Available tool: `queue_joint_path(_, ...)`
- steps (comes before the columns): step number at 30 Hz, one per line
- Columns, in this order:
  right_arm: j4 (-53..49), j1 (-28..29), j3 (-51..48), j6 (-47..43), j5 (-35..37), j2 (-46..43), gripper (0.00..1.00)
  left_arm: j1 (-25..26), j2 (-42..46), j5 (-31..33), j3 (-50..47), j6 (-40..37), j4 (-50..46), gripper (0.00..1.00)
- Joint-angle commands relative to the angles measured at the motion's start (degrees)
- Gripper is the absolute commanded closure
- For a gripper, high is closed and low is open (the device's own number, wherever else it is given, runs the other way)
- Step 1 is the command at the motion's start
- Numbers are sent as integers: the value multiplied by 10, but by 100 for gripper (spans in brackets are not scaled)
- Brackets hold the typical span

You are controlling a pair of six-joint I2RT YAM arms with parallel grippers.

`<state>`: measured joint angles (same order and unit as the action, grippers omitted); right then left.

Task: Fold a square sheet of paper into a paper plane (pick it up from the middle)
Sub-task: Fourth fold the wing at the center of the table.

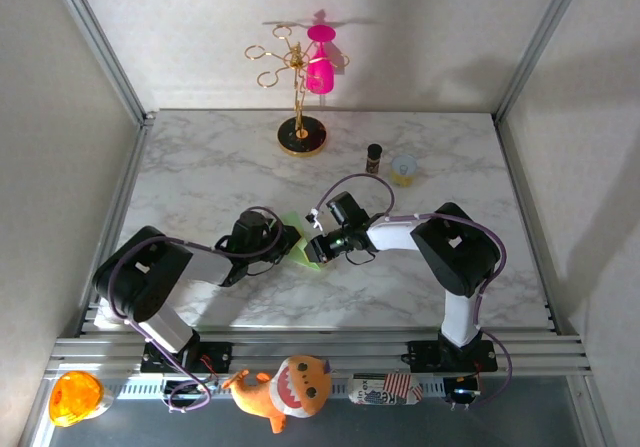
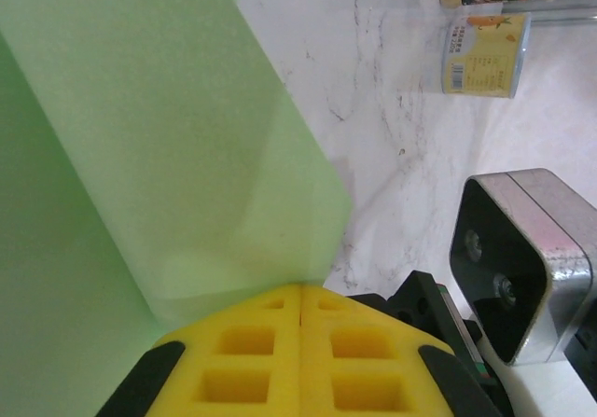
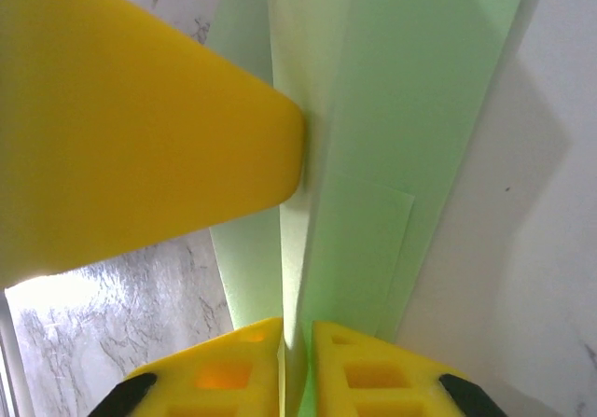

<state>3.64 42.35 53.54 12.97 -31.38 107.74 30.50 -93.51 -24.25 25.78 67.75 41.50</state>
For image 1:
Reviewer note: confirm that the green cloth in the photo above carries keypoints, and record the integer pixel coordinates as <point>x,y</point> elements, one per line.
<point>297,222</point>

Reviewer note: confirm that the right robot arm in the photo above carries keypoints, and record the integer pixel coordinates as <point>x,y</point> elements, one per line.
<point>450,252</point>

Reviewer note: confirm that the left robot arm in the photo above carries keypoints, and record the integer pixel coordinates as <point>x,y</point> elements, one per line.
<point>140,277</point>

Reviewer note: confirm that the small dark spice bottle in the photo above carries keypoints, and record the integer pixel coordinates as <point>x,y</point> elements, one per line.
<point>374,159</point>

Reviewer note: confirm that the clear cup yellow content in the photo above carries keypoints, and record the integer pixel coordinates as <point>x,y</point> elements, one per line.
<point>404,167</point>

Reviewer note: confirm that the orange plush shark toy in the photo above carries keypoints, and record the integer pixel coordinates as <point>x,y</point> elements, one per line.
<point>295,387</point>

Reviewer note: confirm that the printed flag can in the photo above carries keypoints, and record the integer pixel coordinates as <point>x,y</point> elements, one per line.
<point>380,389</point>

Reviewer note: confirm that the pink wine glass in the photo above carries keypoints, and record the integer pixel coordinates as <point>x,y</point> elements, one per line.
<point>320,74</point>

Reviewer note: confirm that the black control box with light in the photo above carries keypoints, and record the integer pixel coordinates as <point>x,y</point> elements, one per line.
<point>462,392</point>

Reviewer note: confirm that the translucent orange ball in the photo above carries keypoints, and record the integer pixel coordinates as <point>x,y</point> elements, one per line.
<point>75,399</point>

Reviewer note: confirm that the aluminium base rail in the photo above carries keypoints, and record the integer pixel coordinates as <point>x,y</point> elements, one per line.
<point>325,348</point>

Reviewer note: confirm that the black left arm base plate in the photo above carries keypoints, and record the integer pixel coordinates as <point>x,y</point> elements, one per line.
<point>215,354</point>

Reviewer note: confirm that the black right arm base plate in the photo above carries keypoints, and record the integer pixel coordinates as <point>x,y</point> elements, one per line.
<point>425,354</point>

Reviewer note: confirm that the aluminium side rail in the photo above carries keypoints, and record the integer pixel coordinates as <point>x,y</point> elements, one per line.
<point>525,217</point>
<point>121,207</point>

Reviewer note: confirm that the aluminium frame post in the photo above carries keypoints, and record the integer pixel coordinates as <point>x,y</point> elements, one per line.
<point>100,42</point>
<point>540,42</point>

